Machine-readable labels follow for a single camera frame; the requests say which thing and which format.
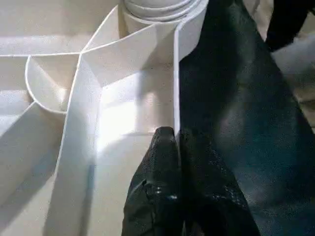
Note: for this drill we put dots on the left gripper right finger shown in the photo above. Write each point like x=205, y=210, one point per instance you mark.
x=211, y=196

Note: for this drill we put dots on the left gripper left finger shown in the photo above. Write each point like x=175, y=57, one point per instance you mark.
x=157, y=186

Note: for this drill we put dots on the white plastic table top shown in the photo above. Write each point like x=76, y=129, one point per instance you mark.
x=73, y=110

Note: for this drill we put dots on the white plastic table leg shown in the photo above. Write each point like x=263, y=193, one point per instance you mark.
x=157, y=11

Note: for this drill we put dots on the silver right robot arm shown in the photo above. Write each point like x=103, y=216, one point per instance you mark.
x=295, y=56

